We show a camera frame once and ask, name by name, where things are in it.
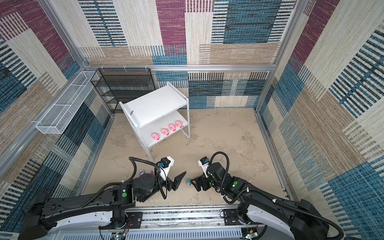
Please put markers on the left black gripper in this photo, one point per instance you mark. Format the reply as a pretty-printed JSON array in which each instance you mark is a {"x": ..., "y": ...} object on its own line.
[{"x": 175, "y": 183}]

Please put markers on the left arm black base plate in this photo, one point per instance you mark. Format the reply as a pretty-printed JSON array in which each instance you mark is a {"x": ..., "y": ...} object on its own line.
[{"x": 129, "y": 220}]

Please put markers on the white two-tier metal shelf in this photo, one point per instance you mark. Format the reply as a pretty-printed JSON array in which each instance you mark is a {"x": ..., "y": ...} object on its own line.
[{"x": 156, "y": 110}]

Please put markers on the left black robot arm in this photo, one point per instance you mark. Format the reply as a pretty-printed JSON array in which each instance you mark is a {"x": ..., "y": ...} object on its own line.
[{"x": 44, "y": 212}]

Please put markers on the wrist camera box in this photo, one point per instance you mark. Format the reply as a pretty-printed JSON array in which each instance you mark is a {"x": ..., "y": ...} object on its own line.
[
  {"x": 204, "y": 164},
  {"x": 165, "y": 164}
]

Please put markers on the white wire mesh basket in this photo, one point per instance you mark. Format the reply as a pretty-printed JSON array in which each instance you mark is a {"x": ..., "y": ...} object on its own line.
[{"x": 58, "y": 117}]

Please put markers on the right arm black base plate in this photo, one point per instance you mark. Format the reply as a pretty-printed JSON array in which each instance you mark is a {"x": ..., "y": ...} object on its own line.
[{"x": 232, "y": 217}]

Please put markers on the black mesh wire shelf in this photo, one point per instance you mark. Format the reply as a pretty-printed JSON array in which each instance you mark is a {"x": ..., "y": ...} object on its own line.
[{"x": 122, "y": 85}]

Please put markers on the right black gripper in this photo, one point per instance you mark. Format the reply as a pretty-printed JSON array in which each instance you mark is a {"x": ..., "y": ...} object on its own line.
[{"x": 203, "y": 181}]

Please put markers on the aluminium front rail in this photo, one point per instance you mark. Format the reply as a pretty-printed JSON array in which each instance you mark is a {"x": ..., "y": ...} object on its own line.
[{"x": 179, "y": 223}]

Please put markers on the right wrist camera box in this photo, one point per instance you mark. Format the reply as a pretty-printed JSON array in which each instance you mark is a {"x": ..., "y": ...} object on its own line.
[{"x": 204, "y": 164}]

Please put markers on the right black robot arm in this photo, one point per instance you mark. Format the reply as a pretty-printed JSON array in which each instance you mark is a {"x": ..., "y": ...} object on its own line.
[{"x": 300, "y": 221}]

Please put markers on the pink rubber pig toy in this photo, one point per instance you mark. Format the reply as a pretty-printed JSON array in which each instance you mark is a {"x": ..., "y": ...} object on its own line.
[
  {"x": 172, "y": 127},
  {"x": 165, "y": 132},
  {"x": 155, "y": 136},
  {"x": 179, "y": 124}
]

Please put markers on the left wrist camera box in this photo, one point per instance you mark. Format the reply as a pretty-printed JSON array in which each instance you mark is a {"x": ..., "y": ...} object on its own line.
[{"x": 165, "y": 164}]

